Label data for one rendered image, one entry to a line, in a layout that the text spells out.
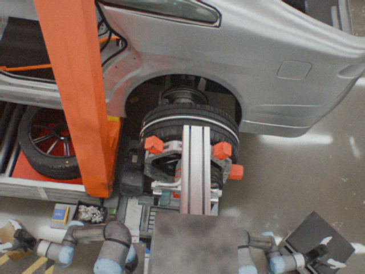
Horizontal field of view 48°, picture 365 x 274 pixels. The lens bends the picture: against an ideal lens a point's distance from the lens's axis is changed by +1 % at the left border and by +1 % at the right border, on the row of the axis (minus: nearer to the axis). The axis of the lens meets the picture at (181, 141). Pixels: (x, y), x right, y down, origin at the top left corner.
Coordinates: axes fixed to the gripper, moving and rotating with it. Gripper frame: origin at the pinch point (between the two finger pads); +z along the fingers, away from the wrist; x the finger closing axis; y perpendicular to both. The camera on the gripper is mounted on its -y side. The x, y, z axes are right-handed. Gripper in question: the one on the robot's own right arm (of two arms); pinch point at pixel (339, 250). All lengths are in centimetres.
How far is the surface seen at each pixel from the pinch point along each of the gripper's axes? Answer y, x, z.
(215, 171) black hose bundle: 11, -63, -45
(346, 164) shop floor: 110, -107, 108
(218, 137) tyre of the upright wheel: -1, -79, -40
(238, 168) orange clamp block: 26, -71, -25
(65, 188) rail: 71, -106, -137
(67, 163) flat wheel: 58, -118, -133
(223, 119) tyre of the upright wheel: -2, -91, -33
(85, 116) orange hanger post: -42, -73, -113
